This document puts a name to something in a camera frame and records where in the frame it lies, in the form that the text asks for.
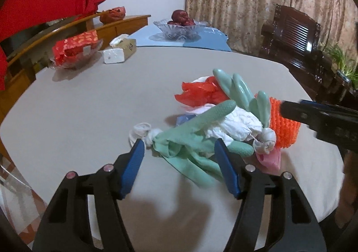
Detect white plastic bag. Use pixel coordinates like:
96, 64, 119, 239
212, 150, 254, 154
205, 107, 263, 146

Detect green rubber glove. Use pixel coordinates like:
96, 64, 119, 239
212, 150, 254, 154
128, 99, 256, 187
212, 68, 278, 155

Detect red plastic bag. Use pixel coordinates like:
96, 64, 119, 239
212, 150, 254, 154
174, 76, 229, 107

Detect person's right hand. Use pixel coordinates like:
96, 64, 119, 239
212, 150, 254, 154
335, 151, 358, 228

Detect orange plastic mesh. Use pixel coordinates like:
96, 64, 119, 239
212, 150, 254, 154
269, 97, 301, 148

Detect green potted plant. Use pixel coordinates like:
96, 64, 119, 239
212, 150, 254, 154
323, 43, 357, 90

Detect pink plastic bag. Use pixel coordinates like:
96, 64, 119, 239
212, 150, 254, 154
256, 147, 281, 173

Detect dark wooden chair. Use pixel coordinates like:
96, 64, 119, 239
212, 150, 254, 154
259, 4, 349, 105

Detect light blue table mat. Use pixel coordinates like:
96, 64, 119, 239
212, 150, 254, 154
129, 24, 232, 52

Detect blue plastic bag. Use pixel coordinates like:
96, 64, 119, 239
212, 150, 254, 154
175, 114, 196, 126

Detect glass snack dish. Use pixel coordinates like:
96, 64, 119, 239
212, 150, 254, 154
51, 38, 102, 69

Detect red snack package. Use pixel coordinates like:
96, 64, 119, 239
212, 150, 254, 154
52, 30, 100, 66

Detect glass fruit bowl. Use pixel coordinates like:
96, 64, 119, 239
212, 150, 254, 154
153, 19, 208, 41

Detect tissue box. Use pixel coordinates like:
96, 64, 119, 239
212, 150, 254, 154
102, 34, 136, 64

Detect red apples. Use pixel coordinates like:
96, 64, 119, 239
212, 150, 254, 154
167, 10, 195, 26

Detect red pumpkin ornament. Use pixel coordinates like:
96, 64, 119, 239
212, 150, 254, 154
100, 6, 126, 24

